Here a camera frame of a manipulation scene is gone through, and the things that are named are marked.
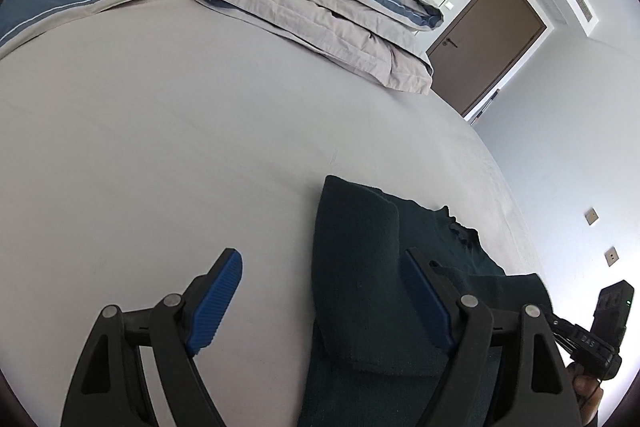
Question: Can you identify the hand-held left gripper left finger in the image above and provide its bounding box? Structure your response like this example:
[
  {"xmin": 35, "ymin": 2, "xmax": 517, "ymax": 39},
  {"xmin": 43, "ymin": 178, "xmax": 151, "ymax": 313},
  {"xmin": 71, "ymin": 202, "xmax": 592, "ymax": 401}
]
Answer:
[{"xmin": 60, "ymin": 248, "xmax": 244, "ymax": 427}]

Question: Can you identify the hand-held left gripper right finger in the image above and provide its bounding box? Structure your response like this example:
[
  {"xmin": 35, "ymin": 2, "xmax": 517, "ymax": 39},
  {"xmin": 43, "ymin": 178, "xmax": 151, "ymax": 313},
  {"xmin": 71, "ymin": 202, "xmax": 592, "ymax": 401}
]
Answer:
[{"xmin": 404, "ymin": 248, "xmax": 583, "ymax": 427}]

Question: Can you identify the dark green knit sweater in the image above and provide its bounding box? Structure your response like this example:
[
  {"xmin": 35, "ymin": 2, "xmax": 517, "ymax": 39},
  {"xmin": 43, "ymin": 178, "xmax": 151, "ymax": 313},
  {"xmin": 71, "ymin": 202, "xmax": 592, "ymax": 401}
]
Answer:
[{"xmin": 299, "ymin": 175, "xmax": 553, "ymax": 427}]

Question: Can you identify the person's right hand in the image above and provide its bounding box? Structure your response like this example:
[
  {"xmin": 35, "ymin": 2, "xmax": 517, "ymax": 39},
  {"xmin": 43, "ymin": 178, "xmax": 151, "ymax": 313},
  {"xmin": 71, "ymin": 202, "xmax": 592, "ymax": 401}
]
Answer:
[{"xmin": 565, "ymin": 359, "xmax": 608, "ymax": 427}]

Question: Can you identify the bed with white sheet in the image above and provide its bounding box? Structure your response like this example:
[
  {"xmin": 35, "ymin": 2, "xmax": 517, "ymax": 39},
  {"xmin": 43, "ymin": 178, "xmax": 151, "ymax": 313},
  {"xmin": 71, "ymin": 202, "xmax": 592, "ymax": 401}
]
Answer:
[{"xmin": 0, "ymin": 0, "xmax": 551, "ymax": 427}]

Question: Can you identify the brown door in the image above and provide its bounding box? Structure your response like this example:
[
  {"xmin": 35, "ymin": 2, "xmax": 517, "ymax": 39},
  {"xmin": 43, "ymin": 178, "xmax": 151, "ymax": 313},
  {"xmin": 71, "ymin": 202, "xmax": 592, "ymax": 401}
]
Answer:
[{"xmin": 426, "ymin": 0, "xmax": 546, "ymax": 118}]

